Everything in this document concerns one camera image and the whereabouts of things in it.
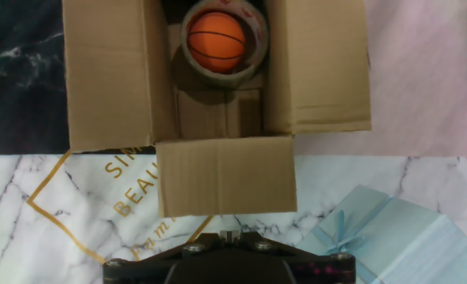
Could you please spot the marble pink black tablecloth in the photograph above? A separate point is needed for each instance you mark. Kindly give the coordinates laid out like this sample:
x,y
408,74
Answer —
x,y
415,79

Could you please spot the brown cardboard box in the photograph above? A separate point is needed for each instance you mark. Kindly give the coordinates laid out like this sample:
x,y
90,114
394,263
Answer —
x,y
225,177

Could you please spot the orange object in box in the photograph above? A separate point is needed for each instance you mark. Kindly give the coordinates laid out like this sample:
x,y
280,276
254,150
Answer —
x,y
257,35

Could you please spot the light blue gift box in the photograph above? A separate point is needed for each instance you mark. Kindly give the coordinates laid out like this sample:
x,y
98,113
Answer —
x,y
407,236

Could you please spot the orange mini basketball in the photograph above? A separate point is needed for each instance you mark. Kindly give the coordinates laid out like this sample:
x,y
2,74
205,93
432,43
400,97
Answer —
x,y
215,41

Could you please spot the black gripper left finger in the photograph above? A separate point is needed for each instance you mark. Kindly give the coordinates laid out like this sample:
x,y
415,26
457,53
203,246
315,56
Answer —
x,y
139,271

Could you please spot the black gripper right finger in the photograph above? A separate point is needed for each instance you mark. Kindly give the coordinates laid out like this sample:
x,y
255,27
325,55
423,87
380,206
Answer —
x,y
328,271

